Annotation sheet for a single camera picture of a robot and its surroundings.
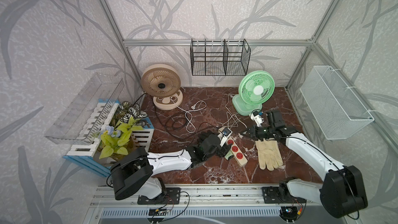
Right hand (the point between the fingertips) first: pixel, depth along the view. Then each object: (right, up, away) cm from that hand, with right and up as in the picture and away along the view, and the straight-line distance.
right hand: (240, 133), depth 80 cm
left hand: (-7, -4, +1) cm, 8 cm away
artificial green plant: (-59, 0, -11) cm, 60 cm away
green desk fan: (+11, +24, +8) cm, 27 cm away
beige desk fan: (-45, +28, +11) cm, 54 cm away
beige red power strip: (-1, -12, +5) cm, 13 cm away
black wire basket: (-9, +46, +24) cm, 53 cm away
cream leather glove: (+17, -14, +5) cm, 23 cm away
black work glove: (-11, -5, -10) cm, 15 cm away
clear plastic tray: (-71, +7, -17) cm, 73 cm away
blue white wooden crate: (-63, -4, -21) cm, 67 cm away
